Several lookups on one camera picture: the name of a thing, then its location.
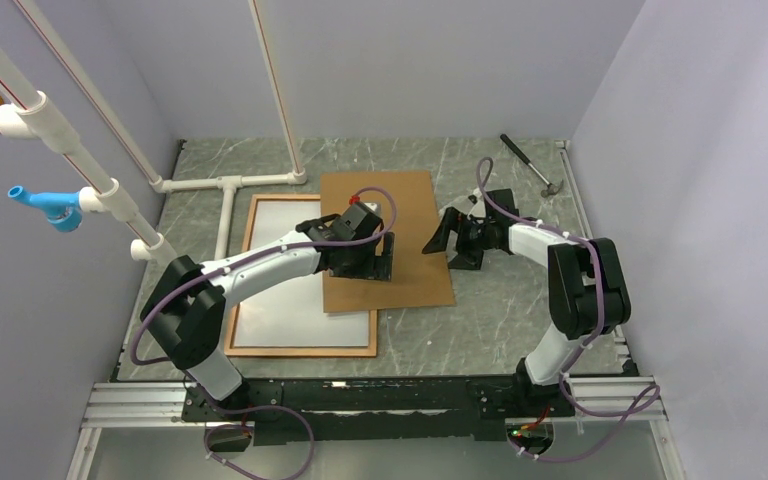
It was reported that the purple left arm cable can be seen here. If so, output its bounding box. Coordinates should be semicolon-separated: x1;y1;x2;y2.
129;187;400;480

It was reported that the blue faucet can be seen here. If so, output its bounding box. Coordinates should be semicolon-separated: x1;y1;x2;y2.
7;185;83;233

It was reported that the landscape photo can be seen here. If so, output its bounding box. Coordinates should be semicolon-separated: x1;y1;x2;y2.
224;194;378;357

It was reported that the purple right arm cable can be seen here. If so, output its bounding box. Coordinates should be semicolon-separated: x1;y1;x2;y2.
475;156;662;465

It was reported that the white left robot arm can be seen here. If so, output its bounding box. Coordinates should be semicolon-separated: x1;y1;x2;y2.
138;201;395;420

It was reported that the brown backing board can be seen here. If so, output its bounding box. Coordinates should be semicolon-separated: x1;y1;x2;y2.
320;170;455;313

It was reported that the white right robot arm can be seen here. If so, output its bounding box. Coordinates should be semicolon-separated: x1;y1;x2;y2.
422;189;631;415

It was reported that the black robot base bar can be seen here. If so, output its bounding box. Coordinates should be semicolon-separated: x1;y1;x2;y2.
182;369;574;446

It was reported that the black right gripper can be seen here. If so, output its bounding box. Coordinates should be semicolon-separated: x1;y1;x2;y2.
422;207;494;271

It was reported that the black handled hammer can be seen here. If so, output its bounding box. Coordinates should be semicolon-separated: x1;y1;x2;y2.
499;133;564;198

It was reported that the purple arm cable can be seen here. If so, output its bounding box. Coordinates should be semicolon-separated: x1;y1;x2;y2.
475;156;662;465
129;187;400;480

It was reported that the white pvc pipe stand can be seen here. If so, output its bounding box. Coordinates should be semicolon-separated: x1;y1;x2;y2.
0;1;306;265

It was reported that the wooden picture frame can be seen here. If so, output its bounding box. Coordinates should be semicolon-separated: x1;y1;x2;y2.
224;193;380;359

